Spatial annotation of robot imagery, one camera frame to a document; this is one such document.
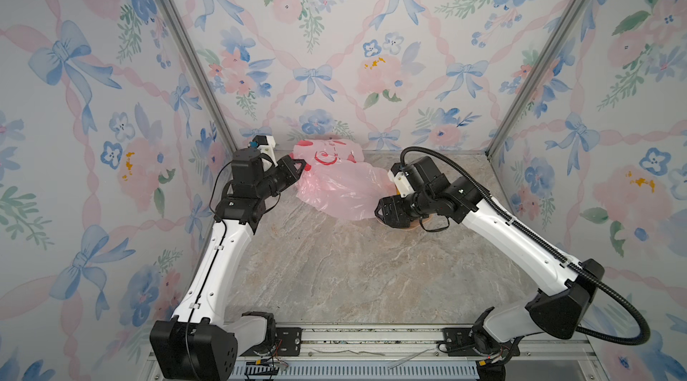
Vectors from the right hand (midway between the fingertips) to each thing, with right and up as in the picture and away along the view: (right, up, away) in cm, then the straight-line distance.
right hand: (390, 208), depth 74 cm
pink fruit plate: (+12, -7, +20) cm, 25 cm away
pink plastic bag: (-15, +7, +3) cm, 17 cm away
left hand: (-23, +13, -2) cm, 26 cm away
